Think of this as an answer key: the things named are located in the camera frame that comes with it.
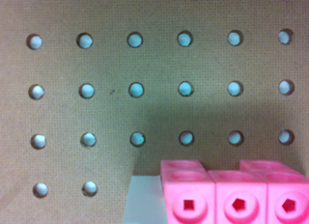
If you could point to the pink linking cube block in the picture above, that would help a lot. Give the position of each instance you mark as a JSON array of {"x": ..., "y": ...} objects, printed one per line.
[{"x": 259, "y": 192}]

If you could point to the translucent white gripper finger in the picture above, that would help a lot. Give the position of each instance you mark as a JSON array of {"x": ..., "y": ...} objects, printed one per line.
[{"x": 145, "y": 201}]

